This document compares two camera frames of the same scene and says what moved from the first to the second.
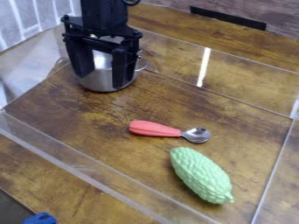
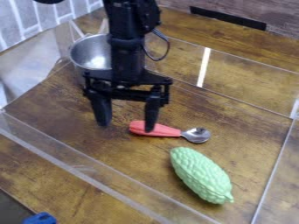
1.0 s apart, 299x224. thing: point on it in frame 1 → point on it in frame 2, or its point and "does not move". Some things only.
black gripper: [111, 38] → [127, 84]
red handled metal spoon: [195, 135] does not move
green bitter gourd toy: [203, 175] does not move
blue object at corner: [42, 218] does not move
